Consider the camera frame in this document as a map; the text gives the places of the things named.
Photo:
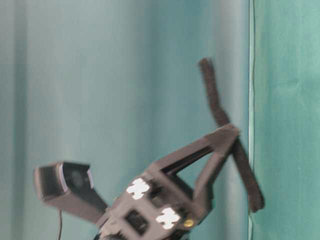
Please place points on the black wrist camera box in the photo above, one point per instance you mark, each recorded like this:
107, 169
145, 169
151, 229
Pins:
69, 186

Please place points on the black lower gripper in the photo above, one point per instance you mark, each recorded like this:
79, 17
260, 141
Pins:
158, 204

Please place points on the green fabric backdrop curtain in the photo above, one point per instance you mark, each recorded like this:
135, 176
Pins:
116, 84

